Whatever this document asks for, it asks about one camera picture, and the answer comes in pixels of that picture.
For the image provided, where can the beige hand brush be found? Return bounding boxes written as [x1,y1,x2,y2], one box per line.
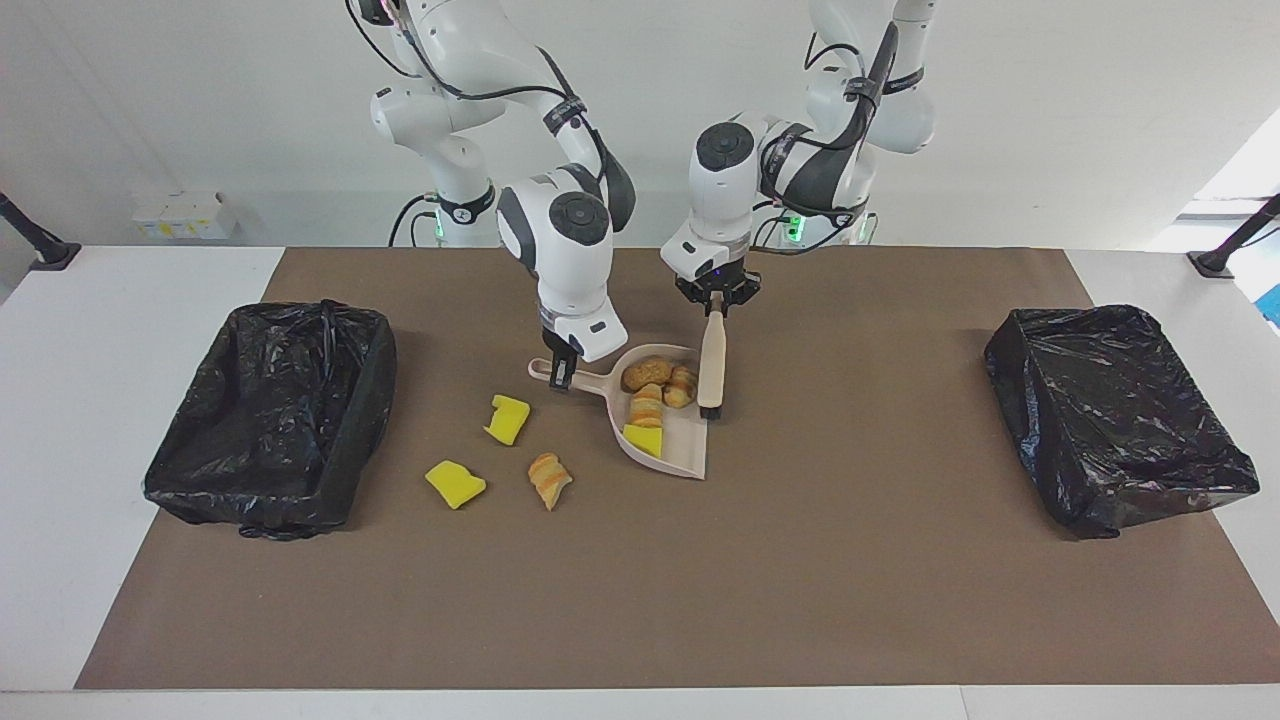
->
[696,310,728,419]

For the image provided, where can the notched yellow sponge piece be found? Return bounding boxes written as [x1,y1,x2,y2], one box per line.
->
[483,394,532,447]

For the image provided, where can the golden bread bun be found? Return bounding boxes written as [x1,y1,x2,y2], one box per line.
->
[620,356,673,393]

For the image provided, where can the beige plastic dustpan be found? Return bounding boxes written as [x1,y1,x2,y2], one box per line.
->
[528,344,709,481]

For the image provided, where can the black bag lined bin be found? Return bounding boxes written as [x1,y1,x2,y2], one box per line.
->
[983,304,1261,541]
[143,298,399,542]

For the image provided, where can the brown table mat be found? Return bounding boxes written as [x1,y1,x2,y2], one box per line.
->
[75,247,1280,691]

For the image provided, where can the black pole stand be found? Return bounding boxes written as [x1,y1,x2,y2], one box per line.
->
[1187,193,1280,279]
[0,192,82,272]

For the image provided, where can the black left base cable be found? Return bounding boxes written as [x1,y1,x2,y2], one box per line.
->
[750,212,803,251]

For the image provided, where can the black base cable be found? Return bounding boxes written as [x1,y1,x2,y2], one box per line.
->
[750,212,803,251]
[388,193,446,248]

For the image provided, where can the black right base cable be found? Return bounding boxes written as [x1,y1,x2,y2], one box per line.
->
[388,193,446,248]

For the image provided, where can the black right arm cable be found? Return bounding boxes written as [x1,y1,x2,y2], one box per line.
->
[345,0,611,201]

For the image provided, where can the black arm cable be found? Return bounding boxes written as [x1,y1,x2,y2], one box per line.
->
[755,20,901,256]
[345,0,611,201]

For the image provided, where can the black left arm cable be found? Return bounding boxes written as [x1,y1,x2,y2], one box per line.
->
[755,20,901,256]

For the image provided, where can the white wall socket boxes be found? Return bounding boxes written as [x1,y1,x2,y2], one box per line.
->
[132,190,239,242]

